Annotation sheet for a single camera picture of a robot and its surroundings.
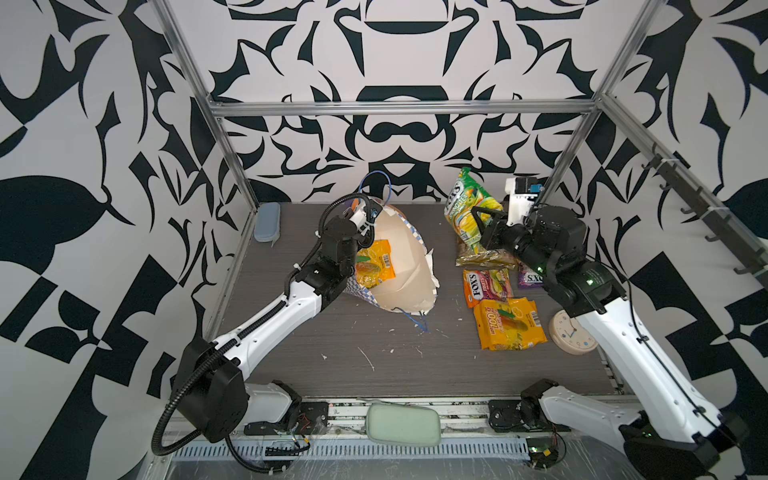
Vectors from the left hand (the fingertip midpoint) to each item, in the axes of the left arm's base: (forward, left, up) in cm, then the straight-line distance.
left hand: (340, 206), depth 76 cm
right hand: (-10, -30, +9) cm, 33 cm away
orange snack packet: (-7, -44, -29) cm, 53 cm away
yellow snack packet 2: (-22, -46, -27) cm, 57 cm away
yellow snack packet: (-1, -8, -25) cm, 26 cm away
